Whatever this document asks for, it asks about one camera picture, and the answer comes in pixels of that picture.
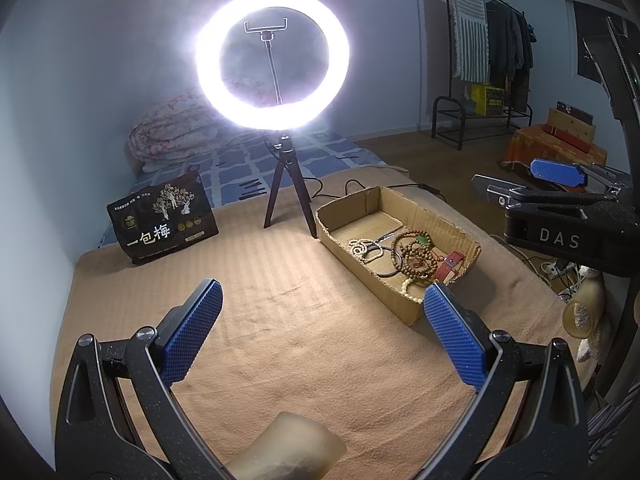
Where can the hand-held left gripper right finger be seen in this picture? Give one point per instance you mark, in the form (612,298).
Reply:
(452,335)

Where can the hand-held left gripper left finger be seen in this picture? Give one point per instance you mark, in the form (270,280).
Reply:
(195,330)

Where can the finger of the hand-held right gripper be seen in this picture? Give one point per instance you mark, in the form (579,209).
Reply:
(557,171)
(505,192)

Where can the cardboard box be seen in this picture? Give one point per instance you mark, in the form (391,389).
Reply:
(380,290)

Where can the blue bangle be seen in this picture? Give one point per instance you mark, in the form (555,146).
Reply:
(380,269)

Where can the white power strip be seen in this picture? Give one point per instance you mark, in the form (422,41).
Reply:
(555,270)

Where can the orange cloth covered stand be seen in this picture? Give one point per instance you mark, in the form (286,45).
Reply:
(530,150)

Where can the wooden box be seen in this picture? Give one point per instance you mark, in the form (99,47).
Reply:
(570,122)

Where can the yellow crate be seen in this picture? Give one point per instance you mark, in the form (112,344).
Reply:
(487,100)

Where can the tan blanket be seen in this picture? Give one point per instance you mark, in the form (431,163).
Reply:
(300,335)

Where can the black printed bag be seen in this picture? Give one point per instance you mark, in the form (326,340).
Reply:
(160,230)

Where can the black shoe rack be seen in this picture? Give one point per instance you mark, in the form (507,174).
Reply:
(450,99)

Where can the silver metal item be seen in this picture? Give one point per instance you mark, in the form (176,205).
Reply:
(389,236)

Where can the dark hanging clothes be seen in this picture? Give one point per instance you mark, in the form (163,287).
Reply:
(505,45)

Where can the dark window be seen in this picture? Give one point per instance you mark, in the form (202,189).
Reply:
(592,20)

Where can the striped towel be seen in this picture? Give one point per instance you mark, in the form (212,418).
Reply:
(467,25)

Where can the striped cloth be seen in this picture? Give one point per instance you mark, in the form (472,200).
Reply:
(607,430)

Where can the clothes rack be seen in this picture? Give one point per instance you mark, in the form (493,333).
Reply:
(446,15)

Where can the floral quilt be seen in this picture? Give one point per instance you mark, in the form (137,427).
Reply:
(165,140)

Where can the phone holder clamp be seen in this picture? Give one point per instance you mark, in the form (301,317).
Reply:
(265,36)

